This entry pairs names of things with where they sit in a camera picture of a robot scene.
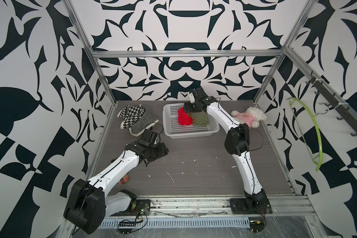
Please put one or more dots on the black white houndstooth scarf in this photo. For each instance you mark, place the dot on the black white houndstooth scarf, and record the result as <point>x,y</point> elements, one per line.
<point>136,119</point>

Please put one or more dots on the green knitted scarf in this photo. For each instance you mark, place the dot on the green knitted scarf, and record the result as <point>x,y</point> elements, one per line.
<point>199,119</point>

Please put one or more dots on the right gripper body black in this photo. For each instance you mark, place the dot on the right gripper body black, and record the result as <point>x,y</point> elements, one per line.
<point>193,106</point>

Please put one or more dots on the black connector hub left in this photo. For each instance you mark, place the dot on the black connector hub left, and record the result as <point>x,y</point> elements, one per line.
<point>127,224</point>

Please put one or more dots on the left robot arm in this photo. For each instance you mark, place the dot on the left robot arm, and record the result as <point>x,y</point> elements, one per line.
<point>89,202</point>

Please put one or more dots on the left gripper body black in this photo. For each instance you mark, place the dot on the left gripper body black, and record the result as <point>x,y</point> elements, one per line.
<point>157,151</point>

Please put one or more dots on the white plastic basket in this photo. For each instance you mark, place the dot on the white plastic basket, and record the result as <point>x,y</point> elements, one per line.
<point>174,130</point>

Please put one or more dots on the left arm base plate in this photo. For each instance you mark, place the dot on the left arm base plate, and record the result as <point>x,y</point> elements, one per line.
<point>136,207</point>

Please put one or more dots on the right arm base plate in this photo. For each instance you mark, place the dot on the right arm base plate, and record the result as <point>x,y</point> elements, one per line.
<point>250,206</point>

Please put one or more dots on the black connector hub right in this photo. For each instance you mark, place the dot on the black connector hub right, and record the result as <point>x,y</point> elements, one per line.
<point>256,226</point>

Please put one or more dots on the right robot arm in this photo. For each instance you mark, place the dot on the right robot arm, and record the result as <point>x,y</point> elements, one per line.
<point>237,143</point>

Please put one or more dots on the green clothes hanger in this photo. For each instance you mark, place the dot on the green clothes hanger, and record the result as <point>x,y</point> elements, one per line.
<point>312,137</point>

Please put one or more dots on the grey wall hook rail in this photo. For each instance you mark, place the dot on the grey wall hook rail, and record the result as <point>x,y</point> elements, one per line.
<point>344,109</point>

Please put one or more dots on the black connector hub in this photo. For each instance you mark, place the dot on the black connector hub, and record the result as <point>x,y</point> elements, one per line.
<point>127,224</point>
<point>256,226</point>

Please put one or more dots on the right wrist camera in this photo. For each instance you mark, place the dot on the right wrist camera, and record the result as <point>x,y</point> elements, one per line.
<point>192,98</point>

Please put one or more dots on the red knitted scarf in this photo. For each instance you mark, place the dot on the red knitted scarf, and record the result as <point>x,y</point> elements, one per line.
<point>183,118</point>

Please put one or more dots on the white teddy bear pink shirt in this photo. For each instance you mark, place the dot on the white teddy bear pink shirt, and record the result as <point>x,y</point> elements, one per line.
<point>251,117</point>

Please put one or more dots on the white slotted cable duct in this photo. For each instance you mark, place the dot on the white slotted cable duct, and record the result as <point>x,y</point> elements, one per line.
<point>194,222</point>

